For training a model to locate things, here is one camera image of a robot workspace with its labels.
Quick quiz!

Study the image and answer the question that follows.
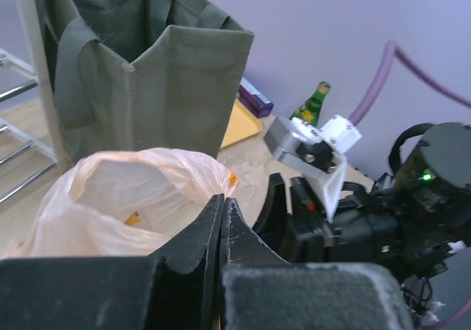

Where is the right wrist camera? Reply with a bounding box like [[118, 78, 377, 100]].
[[263, 116, 361, 223]]

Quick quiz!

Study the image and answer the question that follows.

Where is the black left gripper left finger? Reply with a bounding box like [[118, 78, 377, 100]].
[[1, 195, 224, 329]]

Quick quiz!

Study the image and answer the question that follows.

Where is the yellow food tray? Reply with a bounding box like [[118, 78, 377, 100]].
[[220, 99, 262, 150]]

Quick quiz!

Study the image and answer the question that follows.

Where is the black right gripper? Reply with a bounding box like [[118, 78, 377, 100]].
[[252, 122, 470, 281]]

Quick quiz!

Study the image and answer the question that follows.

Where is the banana print plastic bag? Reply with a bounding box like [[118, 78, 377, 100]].
[[1, 148, 238, 259]]

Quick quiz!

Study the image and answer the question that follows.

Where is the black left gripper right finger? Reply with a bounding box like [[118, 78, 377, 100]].
[[220, 198, 414, 329]]

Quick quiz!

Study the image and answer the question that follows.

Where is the purple box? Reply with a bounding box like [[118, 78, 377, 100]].
[[238, 77, 274, 118]]

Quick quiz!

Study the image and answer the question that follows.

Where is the green fabric grocery bag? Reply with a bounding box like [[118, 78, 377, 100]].
[[35, 0, 254, 161]]

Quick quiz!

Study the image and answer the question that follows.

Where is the green glass bottle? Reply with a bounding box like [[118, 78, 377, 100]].
[[290, 81, 330, 127]]

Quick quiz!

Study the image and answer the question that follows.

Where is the white metal shelf rack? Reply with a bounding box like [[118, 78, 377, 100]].
[[1, 0, 71, 204]]

